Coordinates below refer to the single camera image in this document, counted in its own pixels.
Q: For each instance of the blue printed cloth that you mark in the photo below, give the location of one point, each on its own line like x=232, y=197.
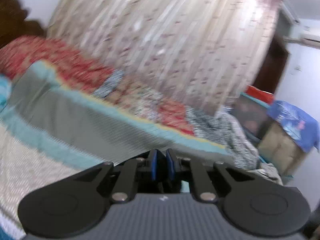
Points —
x=292, y=122

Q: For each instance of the brown wooden headboard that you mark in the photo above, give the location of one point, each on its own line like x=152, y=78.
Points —
x=15, y=22

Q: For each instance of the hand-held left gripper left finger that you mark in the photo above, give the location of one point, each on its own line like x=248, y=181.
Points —
x=154, y=165

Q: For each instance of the dark glass cabinet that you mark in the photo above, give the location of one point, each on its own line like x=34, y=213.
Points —
x=250, y=120

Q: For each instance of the teal checked cloth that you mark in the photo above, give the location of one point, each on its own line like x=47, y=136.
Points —
x=3, y=92

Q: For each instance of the cardboard box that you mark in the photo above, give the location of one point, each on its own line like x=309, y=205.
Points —
x=280, y=147

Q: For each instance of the beige patterned curtain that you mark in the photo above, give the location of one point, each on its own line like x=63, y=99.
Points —
x=175, y=42

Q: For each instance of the white air conditioner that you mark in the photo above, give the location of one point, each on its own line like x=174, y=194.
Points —
x=306, y=35

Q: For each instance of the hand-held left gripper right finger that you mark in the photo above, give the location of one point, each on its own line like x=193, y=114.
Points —
x=170, y=165

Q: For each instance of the grey white patterned cloth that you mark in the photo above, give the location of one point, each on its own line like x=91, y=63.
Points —
x=232, y=140

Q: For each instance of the grey teal chevron bedspread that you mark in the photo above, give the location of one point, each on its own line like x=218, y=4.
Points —
x=75, y=120

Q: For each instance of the red floral blanket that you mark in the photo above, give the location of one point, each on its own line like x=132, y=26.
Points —
x=75, y=65

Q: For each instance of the red box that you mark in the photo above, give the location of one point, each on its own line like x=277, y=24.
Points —
x=260, y=93

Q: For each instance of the dark wooden door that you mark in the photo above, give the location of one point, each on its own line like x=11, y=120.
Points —
x=271, y=67

